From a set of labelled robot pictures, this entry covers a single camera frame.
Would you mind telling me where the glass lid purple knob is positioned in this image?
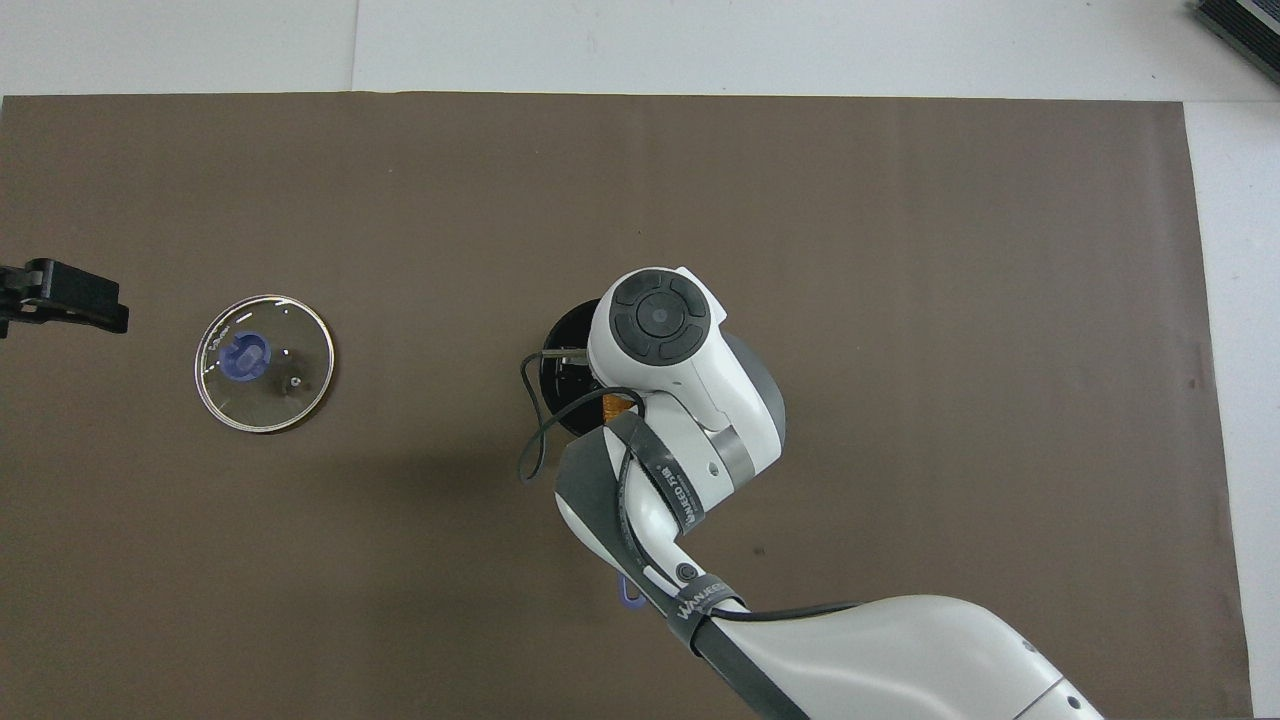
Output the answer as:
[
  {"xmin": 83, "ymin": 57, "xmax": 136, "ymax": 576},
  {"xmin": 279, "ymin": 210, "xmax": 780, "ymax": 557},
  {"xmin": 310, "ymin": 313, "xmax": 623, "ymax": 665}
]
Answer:
[{"xmin": 194, "ymin": 294, "xmax": 336, "ymax": 435}]

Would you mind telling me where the brown table mat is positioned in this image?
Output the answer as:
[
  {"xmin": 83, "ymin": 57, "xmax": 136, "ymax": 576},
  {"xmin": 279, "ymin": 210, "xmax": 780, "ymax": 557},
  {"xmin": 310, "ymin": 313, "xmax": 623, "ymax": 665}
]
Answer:
[{"xmin": 0, "ymin": 93, "xmax": 1255, "ymax": 720}]

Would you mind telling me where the grey ribbed device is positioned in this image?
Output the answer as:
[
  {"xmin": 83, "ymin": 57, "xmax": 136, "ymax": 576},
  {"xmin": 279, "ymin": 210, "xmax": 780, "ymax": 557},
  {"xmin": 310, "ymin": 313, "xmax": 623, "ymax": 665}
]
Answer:
[{"xmin": 1194, "ymin": 0, "xmax": 1280, "ymax": 72}]

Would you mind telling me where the black saucepan purple handle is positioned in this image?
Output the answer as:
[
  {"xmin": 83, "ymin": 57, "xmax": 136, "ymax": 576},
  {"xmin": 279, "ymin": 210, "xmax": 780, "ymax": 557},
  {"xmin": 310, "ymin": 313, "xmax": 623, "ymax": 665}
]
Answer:
[{"xmin": 538, "ymin": 297, "xmax": 647, "ymax": 610}]

